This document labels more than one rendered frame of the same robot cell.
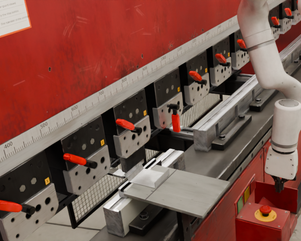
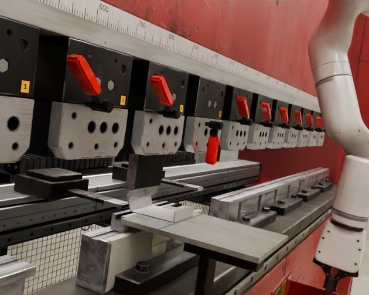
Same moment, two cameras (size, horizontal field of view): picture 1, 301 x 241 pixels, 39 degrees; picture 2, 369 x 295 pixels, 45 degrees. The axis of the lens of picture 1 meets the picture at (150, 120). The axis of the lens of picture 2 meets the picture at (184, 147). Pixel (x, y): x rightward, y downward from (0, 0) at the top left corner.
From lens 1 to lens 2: 0.60 m
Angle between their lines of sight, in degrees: 21
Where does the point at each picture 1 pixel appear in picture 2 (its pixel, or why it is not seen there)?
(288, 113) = (367, 167)
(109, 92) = (151, 33)
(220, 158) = not seen: hidden behind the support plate
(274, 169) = (330, 254)
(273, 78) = (349, 120)
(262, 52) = (339, 86)
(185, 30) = (241, 46)
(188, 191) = (226, 233)
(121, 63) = (174, 10)
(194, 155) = not seen: hidden behind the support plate
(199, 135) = (219, 208)
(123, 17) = not seen: outside the picture
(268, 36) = (347, 69)
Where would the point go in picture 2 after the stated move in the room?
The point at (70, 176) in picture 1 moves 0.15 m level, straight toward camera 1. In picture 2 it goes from (63, 112) to (80, 120)
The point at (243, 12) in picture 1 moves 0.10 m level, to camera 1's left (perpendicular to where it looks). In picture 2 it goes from (321, 34) to (282, 27)
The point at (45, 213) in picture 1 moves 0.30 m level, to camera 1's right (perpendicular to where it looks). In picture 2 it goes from (0, 144) to (249, 172)
